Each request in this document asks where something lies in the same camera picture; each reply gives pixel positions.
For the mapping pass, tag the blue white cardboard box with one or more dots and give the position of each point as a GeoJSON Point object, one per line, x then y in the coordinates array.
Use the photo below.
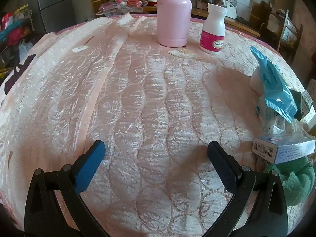
{"type": "Point", "coordinates": [291, 148]}

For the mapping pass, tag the white pill bottle pink label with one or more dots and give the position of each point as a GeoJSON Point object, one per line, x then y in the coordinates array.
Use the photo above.
{"type": "Point", "coordinates": [213, 24]}

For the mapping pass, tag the wooden chair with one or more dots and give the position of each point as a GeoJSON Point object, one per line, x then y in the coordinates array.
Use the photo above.
{"type": "Point", "coordinates": [288, 34]}

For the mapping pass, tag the pink insulated bottle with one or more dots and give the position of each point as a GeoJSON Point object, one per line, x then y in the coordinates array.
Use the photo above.
{"type": "Point", "coordinates": [172, 17]}

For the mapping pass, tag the pile of colourful bags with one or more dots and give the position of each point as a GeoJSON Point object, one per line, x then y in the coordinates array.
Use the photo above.
{"type": "Point", "coordinates": [12, 34]}

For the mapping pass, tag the blue plastic wrapper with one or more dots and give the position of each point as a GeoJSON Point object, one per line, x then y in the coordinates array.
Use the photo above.
{"type": "Point", "coordinates": [274, 88]}

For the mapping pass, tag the wooden cabinet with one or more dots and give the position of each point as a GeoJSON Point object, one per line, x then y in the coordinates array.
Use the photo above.
{"type": "Point", "coordinates": [244, 28]}

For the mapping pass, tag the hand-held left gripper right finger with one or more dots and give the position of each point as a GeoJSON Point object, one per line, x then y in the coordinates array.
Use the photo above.
{"type": "Point", "coordinates": [223, 167]}

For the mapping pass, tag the printed plastic wrapper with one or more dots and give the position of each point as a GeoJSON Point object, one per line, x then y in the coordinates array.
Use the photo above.
{"type": "Point", "coordinates": [269, 118]}

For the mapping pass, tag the wedding photo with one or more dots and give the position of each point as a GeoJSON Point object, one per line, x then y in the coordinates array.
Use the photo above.
{"type": "Point", "coordinates": [230, 8]}

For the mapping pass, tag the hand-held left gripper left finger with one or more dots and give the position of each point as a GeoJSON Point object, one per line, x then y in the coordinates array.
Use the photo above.
{"type": "Point", "coordinates": [90, 167]}

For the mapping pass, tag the dark green snack wrapper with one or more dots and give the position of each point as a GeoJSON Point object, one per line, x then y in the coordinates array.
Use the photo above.
{"type": "Point", "coordinates": [297, 101]}

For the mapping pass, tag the grey refrigerator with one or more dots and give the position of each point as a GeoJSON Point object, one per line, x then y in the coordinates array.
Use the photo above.
{"type": "Point", "coordinates": [61, 5]}

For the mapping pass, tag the white foam block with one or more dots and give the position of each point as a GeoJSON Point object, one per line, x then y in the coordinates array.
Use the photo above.
{"type": "Point", "coordinates": [255, 81]}

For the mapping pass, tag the green white carton box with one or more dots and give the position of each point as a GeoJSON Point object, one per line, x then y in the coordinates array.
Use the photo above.
{"type": "Point", "coordinates": [308, 103]}

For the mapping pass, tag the green towel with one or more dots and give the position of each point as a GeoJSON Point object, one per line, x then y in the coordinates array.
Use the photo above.
{"type": "Point", "coordinates": [293, 180]}

